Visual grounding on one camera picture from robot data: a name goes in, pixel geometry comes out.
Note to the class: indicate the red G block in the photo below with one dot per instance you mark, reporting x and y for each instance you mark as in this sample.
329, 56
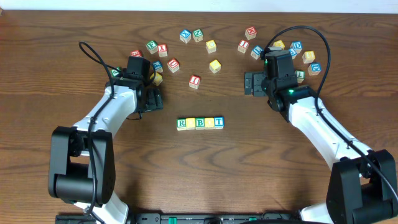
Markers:
136, 53

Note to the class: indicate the red U block far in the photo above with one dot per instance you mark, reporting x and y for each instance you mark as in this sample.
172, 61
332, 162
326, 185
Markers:
173, 65

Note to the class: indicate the green R block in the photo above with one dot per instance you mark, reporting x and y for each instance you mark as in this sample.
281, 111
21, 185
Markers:
181, 124

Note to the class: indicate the blue d block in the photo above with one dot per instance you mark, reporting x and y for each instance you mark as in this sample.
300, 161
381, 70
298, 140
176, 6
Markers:
297, 46
314, 69

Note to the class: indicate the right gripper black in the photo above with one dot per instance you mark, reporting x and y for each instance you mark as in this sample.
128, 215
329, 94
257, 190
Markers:
254, 83

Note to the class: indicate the blue D block far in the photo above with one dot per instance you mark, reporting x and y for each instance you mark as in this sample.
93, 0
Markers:
297, 46

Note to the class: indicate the red I block near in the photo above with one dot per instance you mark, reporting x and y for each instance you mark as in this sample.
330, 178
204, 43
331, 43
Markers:
194, 82

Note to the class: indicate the yellow C block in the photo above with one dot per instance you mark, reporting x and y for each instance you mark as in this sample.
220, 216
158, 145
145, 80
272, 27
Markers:
211, 46

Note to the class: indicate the green J block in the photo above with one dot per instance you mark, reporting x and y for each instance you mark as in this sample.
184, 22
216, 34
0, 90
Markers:
118, 72

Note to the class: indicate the green 7 block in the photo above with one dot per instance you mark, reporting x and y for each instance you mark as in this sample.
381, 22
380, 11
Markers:
300, 75

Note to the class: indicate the blue D block right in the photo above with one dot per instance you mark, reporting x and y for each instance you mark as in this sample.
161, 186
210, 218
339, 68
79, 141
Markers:
314, 69

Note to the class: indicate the red Y block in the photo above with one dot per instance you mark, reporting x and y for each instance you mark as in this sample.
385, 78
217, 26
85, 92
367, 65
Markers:
162, 50

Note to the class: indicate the yellow block left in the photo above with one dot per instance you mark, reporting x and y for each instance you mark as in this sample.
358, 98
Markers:
156, 79

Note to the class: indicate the yellow O block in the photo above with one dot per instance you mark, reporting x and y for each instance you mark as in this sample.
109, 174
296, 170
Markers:
190, 123
209, 123

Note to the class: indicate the red I block far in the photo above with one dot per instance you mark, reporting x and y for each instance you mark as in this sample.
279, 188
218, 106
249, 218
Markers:
243, 46

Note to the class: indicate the red i block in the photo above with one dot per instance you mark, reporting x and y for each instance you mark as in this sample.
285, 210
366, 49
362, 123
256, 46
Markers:
243, 46
194, 82

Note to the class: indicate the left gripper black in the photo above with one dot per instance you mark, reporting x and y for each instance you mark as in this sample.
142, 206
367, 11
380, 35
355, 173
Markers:
153, 100

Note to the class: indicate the blue L block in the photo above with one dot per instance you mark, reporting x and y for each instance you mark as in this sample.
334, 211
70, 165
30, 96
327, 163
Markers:
257, 52

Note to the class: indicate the blue 5 block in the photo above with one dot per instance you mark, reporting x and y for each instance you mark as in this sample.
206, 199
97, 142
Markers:
293, 53

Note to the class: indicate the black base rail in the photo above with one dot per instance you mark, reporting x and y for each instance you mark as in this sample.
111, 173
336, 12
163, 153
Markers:
157, 218

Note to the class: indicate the green B block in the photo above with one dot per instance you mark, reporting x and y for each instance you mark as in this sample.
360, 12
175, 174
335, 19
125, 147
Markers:
199, 123

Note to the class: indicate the yellow block far right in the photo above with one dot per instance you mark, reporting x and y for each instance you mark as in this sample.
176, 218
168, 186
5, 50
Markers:
279, 44

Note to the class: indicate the green F block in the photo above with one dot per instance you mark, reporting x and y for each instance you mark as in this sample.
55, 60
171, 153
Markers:
152, 46

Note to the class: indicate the blue T block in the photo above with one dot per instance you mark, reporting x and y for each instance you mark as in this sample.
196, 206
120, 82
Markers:
219, 122

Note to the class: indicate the blue X block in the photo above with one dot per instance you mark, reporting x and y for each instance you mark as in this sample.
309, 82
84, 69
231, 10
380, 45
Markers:
185, 36

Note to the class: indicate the green N block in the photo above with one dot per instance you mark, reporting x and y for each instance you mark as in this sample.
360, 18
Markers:
197, 35

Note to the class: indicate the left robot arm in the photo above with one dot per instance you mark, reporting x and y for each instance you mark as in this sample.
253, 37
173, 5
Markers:
81, 169

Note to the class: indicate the blue P block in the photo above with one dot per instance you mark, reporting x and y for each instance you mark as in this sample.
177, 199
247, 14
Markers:
157, 65

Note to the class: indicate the yellow 8 block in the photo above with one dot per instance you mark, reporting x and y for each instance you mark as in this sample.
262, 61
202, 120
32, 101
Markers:
308, 57

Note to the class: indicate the yellow block centre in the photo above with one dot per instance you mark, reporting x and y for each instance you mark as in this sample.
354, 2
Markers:
215, 66

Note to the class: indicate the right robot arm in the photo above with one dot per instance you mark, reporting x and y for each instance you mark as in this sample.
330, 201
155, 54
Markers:
363, 183

